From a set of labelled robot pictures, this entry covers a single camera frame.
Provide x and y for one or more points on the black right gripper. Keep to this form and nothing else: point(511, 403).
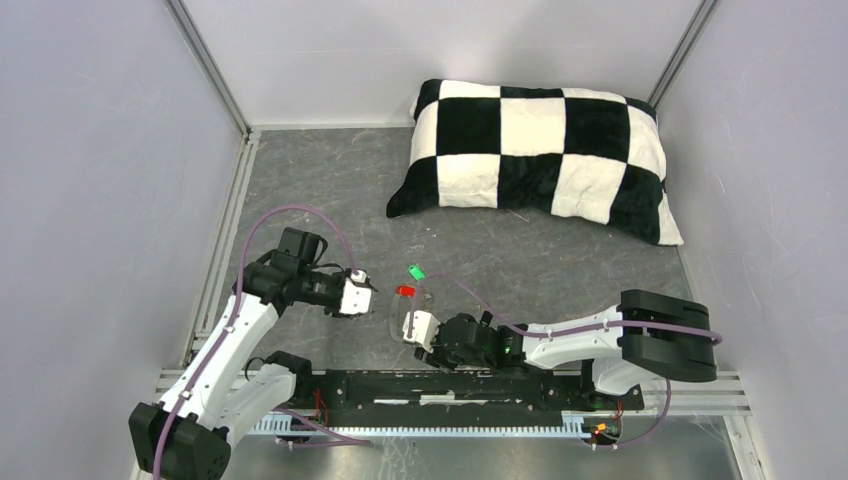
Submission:
point(433, 358)

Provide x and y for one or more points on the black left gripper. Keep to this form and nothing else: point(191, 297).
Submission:
point(328, 310)

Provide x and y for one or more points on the red key tag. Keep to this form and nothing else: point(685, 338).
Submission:
point(406, 291)

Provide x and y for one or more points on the green key tag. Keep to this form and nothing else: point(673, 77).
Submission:
point(416, 273)

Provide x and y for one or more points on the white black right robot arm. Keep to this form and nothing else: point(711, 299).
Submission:
point(645, 336)

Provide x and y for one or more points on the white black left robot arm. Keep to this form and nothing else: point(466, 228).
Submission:
point(191, 431)

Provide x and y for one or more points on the black and white checkered pillow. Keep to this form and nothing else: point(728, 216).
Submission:
point(568, 152)

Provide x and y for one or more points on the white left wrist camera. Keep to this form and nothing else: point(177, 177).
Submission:
point(357, 290)

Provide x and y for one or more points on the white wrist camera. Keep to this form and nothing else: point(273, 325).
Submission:
point(420, 328)
point(357, 290)

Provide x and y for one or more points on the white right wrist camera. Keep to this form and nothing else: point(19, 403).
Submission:
point(420, 328)

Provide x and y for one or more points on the black mounting base rail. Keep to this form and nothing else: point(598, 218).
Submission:
point(465, 398)

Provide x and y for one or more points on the white toothed cable duct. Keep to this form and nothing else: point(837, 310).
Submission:
point(571, 426)

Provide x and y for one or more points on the aluminium frame post left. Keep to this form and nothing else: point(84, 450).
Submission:
point(205, 59)

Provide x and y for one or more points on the aluminium frame post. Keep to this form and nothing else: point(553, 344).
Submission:
point(205, 59)
point(682, 50)

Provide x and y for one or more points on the aluminium frame post right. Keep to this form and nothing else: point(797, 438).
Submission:
point(682, 50)

